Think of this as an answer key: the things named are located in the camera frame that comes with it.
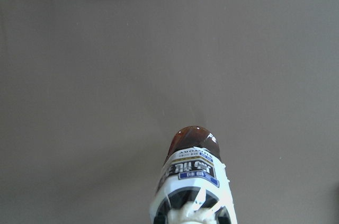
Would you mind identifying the brown tea bottle white label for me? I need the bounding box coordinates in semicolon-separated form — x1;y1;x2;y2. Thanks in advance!
149;126;237;224

